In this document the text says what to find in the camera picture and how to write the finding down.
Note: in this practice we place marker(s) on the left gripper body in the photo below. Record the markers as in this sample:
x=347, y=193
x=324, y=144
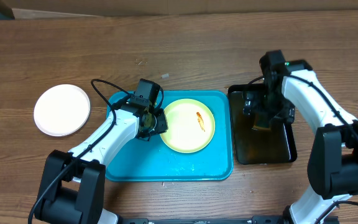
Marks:
x=159, y=124

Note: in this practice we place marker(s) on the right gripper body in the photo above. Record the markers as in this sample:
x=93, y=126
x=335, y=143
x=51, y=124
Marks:
x=273, y=106

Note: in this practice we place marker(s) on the green orange sponge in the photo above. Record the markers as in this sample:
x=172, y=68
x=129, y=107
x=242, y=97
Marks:
x=261, y=124

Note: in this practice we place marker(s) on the yellow plate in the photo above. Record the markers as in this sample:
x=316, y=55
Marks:
x=191, y=126

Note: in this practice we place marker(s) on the white plate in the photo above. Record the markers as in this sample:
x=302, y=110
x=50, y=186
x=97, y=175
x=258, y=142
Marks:
x=62, y=110

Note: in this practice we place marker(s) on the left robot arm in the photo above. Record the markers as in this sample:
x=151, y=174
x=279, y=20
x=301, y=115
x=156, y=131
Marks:
x=72, y=184

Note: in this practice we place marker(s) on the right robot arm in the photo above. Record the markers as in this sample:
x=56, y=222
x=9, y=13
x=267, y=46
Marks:
x=333, y=164

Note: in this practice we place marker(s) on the blue plastic tray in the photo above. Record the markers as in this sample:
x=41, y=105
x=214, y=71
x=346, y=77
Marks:
x=146, y=161

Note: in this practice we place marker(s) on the black water tray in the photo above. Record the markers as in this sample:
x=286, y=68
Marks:
x=258, y=146

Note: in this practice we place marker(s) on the small white paper scrap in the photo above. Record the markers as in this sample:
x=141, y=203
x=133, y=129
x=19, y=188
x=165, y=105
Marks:
x=165, y=75

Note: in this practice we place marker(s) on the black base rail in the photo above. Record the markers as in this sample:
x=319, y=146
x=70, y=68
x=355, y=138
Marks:
x=258, y=219

